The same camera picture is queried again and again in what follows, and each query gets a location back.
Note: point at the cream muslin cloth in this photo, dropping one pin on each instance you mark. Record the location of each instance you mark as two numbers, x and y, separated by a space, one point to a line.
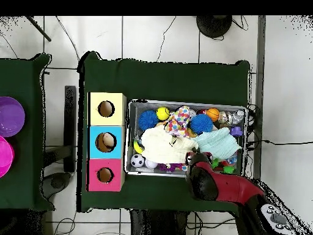
161 146

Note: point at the white polka dot cloth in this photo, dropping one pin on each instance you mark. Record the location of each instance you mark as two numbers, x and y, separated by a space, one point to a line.
179 121

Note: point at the mint green muslin cloth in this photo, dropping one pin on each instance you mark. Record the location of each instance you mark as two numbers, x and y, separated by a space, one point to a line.
220 143

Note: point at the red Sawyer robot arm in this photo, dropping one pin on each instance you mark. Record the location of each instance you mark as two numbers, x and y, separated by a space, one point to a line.
227 186

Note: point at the wooden box with three holes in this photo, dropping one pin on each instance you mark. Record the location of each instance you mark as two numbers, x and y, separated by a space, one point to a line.
107 120

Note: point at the blue spiky rubber ball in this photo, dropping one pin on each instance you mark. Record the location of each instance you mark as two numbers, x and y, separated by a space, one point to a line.
201 123
148 120

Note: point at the yellow ball with black print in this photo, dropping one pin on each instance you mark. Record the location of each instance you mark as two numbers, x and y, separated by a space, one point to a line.
162 113

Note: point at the small soccer ball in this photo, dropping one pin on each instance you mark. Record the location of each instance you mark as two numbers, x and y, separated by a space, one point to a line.
137 160

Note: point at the dark green tablecloth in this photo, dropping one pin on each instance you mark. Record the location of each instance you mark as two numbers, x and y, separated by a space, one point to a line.
24 78
171 80

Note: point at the orange toy basketball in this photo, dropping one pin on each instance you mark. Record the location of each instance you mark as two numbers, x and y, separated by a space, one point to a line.
213 114

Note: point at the purple toy block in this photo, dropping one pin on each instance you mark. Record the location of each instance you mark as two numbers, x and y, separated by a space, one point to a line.
236 131

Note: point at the black upright panel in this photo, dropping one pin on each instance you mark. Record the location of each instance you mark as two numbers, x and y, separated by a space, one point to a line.
70 127

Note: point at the grey round base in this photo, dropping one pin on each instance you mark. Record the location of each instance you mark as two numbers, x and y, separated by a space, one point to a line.
57 183

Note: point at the black round stand base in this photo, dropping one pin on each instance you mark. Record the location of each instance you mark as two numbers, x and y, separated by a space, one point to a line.
214 25

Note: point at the purple plastic bowl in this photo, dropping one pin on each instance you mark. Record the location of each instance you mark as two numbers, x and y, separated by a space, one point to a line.
9 117

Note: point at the magenta plastic bowl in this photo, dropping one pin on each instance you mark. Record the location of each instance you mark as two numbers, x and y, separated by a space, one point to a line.
5 156

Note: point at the black rod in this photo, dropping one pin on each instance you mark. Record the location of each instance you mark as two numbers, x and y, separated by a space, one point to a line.
39 29

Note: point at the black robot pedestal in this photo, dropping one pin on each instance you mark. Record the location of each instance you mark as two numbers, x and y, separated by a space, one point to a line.
159 225

